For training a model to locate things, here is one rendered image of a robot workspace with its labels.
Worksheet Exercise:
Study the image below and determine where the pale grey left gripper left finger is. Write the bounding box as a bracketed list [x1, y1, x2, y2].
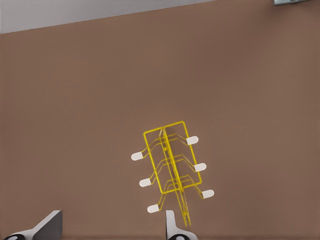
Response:
[1, 209, 63, 240]

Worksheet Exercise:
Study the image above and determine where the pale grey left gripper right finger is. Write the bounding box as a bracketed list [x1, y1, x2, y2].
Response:
[165, 210, 198, 240]

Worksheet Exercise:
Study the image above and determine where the yellow wire cup holder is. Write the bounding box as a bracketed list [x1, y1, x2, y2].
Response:
[130, 120, 215, 228]

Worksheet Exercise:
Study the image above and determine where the silver frame post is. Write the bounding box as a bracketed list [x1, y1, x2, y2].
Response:
[272, 0, 320, 7]

